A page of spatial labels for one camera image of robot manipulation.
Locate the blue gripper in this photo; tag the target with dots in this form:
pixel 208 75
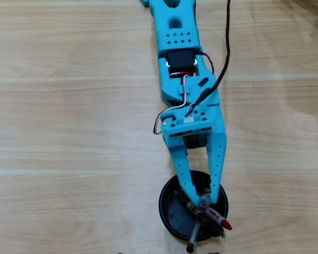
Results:
pixel 199 126

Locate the clear pen with grey grip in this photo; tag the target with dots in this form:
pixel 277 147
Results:
pixel 204 199

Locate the black pen with clip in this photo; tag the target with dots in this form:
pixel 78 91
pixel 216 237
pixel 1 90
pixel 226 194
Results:
pixel 185 202

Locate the red retractable pen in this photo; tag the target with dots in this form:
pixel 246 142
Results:
pixel 218 218

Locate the black round pen holder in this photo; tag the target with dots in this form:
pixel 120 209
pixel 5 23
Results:
pixel 172 219

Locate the clear pen with black cap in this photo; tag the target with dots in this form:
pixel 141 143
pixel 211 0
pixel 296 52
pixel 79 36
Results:
pixel 193 235

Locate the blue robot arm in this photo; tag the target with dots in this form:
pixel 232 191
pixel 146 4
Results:
pixel 175 34

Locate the blue wrist camera box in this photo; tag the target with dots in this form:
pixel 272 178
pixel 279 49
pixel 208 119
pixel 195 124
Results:
pixel 190 131

